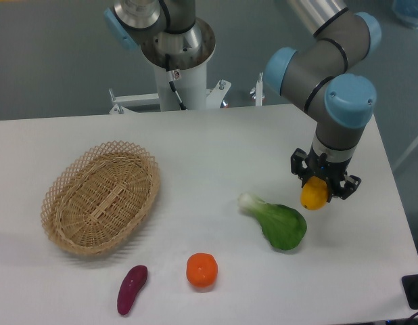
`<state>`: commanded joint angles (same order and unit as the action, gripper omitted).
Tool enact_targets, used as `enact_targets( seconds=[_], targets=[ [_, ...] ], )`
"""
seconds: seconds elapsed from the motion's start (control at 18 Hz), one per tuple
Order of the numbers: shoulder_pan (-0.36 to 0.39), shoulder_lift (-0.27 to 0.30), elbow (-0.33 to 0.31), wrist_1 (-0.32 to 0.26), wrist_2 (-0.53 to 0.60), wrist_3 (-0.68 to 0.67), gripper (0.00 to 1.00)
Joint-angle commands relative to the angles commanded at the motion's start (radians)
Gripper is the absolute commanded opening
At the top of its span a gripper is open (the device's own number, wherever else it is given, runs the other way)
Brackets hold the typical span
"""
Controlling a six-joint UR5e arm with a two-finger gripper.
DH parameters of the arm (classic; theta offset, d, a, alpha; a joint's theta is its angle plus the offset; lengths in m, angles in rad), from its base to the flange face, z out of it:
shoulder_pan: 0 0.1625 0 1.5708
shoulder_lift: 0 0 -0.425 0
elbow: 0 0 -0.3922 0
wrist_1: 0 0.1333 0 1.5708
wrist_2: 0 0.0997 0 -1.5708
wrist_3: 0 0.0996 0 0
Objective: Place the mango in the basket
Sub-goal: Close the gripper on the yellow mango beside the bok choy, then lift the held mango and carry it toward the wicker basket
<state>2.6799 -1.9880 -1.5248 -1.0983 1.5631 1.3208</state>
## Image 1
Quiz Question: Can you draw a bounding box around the black cable on pedestal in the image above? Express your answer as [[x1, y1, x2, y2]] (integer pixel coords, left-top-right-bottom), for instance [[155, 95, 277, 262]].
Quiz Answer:
[[164, 53, 189, 111]]

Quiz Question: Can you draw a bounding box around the purple sweet potato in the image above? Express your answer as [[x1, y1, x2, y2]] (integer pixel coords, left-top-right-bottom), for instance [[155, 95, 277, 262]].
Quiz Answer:
[[116, 265, 148, 316]]

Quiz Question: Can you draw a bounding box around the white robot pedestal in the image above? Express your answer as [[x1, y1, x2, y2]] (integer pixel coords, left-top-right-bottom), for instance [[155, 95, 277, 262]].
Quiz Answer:
[[109, 60, 232, 115]]

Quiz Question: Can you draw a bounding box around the yellow mango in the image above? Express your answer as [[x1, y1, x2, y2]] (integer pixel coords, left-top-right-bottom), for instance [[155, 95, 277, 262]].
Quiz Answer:
[[300, 176, 329, 210]]

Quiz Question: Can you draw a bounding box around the green bok choy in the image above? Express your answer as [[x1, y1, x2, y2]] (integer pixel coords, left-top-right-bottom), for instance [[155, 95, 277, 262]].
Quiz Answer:
[[238, 193, 307, 251]]

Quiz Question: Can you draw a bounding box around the black device at table edge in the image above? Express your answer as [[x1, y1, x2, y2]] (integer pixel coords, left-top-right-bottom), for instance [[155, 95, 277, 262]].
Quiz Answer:
[[401, 274, 418, 309]]

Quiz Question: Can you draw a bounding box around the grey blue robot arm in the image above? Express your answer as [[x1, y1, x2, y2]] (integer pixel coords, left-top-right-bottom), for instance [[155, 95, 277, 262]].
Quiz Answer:
[[104, 1, 381, 206]]

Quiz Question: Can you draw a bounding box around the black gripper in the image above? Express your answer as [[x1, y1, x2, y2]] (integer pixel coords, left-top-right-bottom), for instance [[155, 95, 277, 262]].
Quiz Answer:
[[290, 148, 361, 202]]

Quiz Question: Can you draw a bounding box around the orange tangerine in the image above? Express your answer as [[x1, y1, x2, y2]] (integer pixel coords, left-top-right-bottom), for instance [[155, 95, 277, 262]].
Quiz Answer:
[[186, 253, 218, 288]]

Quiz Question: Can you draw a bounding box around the woven wicker basket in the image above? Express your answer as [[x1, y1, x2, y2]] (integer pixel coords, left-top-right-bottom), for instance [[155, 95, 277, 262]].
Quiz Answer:
[[41, 141, 160, 256]]

